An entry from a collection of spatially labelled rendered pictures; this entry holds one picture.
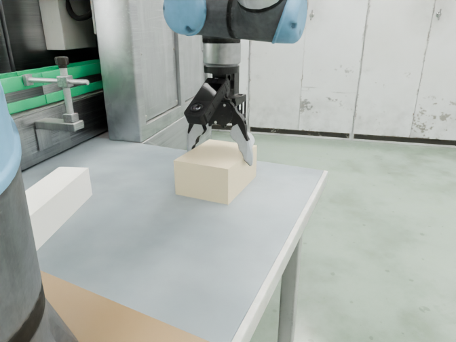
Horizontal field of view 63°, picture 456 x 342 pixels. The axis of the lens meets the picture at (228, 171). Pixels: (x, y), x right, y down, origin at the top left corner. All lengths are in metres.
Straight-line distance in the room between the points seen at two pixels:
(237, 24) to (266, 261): 0.36
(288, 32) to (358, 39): 3.14
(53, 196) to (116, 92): 0.52
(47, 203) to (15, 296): 0.47
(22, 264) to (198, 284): 0.35
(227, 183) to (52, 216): 0.31
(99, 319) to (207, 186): 0.43
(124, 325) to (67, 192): 0.42
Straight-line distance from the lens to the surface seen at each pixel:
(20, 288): 0.22
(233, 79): 0.79
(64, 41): 1.36
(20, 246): 0.21
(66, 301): 0.38
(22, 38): 1.33
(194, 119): 0.70
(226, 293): 0.52
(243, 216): 0.69
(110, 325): 0.35
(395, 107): 3.84
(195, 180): 0.74
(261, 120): 3.87
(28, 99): 1.04
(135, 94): 1.11
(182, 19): 0.63
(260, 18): 0.58
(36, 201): 0.69
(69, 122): 0.97
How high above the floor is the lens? 1.08
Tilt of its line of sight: 22 degrees down
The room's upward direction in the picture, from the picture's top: straight up
